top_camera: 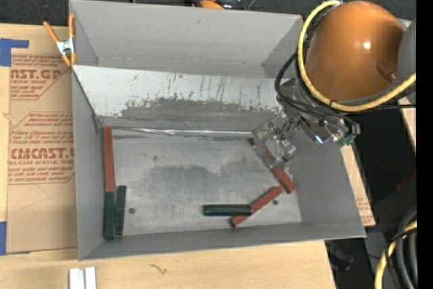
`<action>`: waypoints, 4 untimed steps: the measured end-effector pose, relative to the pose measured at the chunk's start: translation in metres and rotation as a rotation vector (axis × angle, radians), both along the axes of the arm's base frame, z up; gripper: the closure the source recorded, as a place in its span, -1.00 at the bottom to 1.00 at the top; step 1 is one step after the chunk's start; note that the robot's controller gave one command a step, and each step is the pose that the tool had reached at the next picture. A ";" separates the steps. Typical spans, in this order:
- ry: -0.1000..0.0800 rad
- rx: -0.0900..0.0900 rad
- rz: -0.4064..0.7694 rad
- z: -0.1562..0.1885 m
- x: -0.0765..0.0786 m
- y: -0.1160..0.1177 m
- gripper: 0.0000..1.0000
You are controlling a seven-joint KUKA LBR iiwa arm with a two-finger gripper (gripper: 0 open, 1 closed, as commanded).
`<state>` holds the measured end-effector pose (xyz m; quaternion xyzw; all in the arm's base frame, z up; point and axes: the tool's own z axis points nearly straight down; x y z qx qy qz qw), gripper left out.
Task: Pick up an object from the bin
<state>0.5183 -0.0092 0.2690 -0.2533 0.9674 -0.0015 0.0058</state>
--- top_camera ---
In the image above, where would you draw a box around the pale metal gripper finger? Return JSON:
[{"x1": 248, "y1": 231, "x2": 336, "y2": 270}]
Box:
[
  {"x1": 265, "y1": 137, "x2": 298, "y2": 172},
  {"x1": 252, "y1": 119, "x2": 284, "y2": 146}
]

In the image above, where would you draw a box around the red-brown flat block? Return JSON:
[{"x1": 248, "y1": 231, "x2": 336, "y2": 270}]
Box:
[
  {"x1": 249, "y1": 137, "x2": 298, "y2": 195},
  {"x1": 102, "y1": 126, "x2": 117, "y2": 193},
  {"x1": 229, "y1": 185, "x2": 285, "y2": 229}
]

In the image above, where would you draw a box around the dark green flat block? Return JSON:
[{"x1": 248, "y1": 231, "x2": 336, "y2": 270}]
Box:
[
  {"x1": 114, "y1": 185, "x2": 127, "y2": 237},
  {"x1": 102, "y1": 190, "x2": 116, "y2": 242},
  {"x1": 203, "y1": 204, "x2": 253, "y2": 217}
]

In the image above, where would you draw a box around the grey metal bin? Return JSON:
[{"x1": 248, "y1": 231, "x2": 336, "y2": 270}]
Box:
[{"x1": 68, "y1": 0, "x2": 367, "y2": 262}]

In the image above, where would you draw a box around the brown cardboard board, red print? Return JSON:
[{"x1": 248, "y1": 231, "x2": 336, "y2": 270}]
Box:
[{"x1": 0, "y1": 22, "x2": 79, "y2": 255}]

